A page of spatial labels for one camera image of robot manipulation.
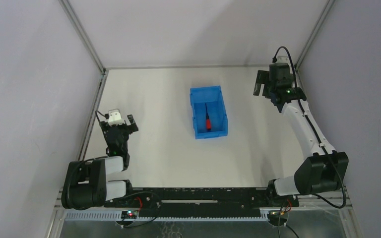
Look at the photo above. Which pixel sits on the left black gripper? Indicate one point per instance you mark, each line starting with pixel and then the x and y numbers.
pixel 119 127

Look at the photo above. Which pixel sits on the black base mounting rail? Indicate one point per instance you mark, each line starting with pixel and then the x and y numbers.
pixel 222 203

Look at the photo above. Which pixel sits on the red handled screwdriver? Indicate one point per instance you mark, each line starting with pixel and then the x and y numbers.
pixel 207 119

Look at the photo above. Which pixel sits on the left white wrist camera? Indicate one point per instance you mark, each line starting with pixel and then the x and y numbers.
pixel 115 117

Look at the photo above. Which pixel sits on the aluminium frame front beam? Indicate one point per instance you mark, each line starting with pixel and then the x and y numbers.
pixel 325 201

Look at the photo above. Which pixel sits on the small electronics board with leds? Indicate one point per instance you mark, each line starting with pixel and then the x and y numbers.
pixel 129 214

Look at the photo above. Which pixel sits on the blue plastic bin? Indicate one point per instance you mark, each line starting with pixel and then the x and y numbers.
pixel 212 95

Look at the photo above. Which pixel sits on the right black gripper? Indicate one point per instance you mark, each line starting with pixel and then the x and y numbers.
pixel 264 83

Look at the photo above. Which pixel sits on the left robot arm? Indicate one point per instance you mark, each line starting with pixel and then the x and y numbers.
pixel 86 184

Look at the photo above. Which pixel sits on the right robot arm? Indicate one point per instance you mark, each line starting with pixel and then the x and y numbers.
pixel 323 168

